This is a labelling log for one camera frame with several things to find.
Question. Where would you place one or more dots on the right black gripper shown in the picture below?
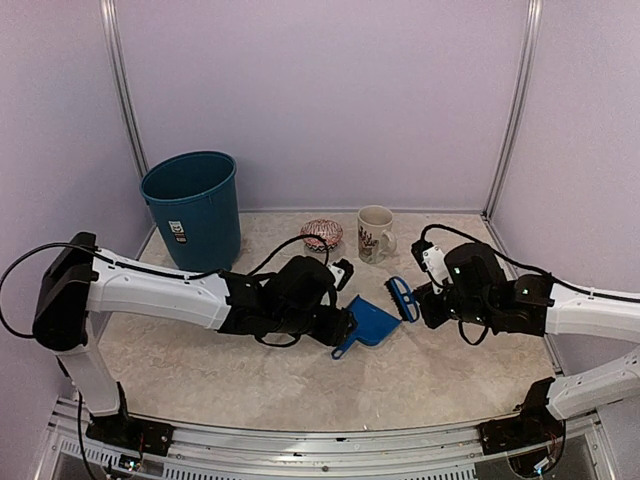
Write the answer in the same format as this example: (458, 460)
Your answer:
(433, 318)

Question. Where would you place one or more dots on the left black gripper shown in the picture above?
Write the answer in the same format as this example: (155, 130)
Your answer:
(336, 332)

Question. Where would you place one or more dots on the blue hand brush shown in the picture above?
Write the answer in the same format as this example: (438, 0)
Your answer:
(403, 298)

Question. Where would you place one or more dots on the blue plastic dustpan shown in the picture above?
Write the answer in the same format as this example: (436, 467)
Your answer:
(374, 325)

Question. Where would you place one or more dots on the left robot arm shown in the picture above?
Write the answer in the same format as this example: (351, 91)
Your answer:
(300, 299)

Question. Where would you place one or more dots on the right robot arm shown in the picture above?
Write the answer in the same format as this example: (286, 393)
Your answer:
(468, 285)

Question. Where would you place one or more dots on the patterned red ceramic bowl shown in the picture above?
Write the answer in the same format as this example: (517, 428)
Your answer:
(322, 235)

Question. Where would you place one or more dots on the cream ceramic mug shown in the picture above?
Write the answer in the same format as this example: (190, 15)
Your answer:
(376, 240)

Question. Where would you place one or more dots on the teal plastic waste bin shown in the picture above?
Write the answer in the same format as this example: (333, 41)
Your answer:
(193, 201)

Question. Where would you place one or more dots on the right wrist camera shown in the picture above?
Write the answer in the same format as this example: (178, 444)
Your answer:
(430, 259)

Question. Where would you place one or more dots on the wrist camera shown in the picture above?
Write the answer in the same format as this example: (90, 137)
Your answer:
(342, 272)
(430, 259)

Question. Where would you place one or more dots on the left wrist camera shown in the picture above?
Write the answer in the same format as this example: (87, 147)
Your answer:
(342, 272)

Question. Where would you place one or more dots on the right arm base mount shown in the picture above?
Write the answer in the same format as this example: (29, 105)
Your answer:
(532, 425)

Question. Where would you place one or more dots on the front aluminium rail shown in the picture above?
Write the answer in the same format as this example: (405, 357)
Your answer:
(210, 452)

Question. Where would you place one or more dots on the right aluminium frame post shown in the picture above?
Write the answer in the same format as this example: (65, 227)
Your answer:
(517, 106)

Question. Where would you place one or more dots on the aluminium frame post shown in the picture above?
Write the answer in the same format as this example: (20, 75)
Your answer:
(517, 106)
(108, 11)

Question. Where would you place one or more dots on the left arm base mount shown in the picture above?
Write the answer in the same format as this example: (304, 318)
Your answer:
(129, 432)

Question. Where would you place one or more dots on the left aluminium frame post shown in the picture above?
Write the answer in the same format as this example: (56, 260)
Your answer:
(108, 11)

